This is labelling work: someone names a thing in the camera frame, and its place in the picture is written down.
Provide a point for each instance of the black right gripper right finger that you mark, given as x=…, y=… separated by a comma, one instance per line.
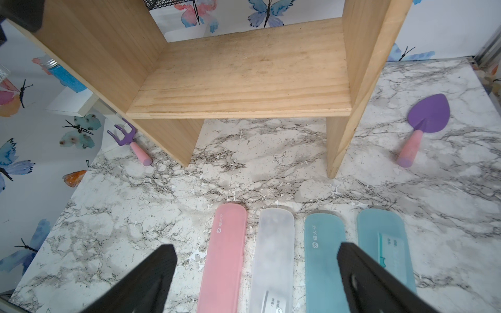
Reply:
x=370, y=288

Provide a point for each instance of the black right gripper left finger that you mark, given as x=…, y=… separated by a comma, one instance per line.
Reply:
x=145, y=288

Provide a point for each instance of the teal pencil case with label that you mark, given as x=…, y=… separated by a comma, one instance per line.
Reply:
x=381, y=234

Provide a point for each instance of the pink pencil case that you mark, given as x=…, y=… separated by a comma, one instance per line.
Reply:
x=220, y=286

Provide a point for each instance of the clear frosted pencil case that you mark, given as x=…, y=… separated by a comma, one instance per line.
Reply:
x=273, y=264

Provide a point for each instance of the wooden two-tier shelf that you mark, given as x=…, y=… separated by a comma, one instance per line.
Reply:
x=327, y=68

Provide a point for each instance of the purple pink toy rake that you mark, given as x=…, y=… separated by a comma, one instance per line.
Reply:
x=128, y=140

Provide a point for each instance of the purple pink toy trowel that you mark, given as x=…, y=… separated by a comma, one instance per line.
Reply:
x=430, y=115

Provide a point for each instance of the white step block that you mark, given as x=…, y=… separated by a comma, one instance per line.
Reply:
x=70, y=103

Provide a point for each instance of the blue glitter jar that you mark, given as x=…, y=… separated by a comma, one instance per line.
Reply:
x=58, y=71

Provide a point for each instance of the black wire basket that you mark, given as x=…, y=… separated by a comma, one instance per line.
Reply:
x=158, y=4

